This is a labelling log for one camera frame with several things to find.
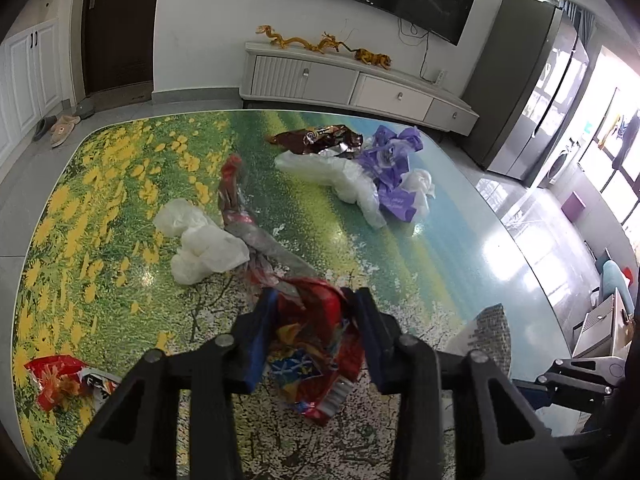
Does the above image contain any white washing machine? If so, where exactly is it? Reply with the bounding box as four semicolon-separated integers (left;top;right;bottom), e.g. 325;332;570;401
539;142;584;189

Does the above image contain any black television cable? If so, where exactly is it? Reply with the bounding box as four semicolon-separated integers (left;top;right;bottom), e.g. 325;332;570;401
397;16;437;81

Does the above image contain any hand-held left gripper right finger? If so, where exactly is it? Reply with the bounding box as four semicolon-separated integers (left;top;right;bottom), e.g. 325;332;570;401
342;287;581;480

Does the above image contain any orange tiger figurine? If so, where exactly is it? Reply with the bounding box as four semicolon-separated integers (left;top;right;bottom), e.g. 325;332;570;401
352;47;394;70

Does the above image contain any white tall cabinet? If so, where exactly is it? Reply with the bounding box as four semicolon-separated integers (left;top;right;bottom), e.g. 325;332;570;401
0;0;77;163

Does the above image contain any white television cabinet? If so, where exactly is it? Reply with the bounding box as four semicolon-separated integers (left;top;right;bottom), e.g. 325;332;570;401
239;40;480;137

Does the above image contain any golden dragon figurine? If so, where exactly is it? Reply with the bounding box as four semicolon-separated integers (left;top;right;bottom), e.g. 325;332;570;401
255;23;352;56

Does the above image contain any teal sofa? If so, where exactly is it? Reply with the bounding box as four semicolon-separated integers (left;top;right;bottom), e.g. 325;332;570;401
597;257;634;301

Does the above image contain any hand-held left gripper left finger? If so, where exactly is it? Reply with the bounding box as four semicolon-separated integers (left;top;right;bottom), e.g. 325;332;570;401
57;287;279;480

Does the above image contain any small white plastic bag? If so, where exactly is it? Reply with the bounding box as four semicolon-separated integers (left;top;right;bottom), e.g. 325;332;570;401
400;168;436;217

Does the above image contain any dark blue hanging garment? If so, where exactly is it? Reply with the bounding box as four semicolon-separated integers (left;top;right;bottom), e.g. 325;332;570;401
617;109;640;169

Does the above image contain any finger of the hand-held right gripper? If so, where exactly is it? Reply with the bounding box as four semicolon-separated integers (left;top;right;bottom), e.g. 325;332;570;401
515;355;627;412

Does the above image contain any grey refrigerator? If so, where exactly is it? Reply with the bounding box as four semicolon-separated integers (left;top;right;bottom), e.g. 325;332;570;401
462;0;592;189

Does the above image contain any red blue snack wrapper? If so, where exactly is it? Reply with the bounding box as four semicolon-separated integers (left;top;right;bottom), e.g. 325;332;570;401
260;277;368;428

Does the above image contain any dark brown door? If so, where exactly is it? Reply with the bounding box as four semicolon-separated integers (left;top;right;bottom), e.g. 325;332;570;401
82;0;166;99

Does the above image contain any purple stool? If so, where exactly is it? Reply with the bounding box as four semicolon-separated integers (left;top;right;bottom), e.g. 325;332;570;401
562;194;587;219

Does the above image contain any yellow hanging garment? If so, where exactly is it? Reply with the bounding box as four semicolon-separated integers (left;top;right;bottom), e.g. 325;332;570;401
602;114;621;147

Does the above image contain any brown foil snack wrapper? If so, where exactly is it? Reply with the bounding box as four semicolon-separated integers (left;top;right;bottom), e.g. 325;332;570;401
266;123;365;157

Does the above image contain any long red silver foil wrapper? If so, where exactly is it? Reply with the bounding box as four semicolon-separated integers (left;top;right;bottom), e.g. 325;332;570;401
217;154;321;296

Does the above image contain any beige slipper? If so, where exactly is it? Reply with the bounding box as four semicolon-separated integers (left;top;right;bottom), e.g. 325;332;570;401
50;114;81;149

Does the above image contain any large white plastic bag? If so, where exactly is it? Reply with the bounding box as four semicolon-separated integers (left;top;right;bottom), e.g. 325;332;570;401
274;149;389;231

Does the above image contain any purple plastic bag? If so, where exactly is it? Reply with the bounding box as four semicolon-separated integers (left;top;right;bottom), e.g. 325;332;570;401
356;125;424;224

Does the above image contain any red chip packet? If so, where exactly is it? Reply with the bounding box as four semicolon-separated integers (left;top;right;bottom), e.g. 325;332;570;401
23;354;121;414

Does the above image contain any white coffee table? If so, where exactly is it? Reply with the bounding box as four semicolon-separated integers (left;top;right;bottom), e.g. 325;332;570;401
572;292;634;361

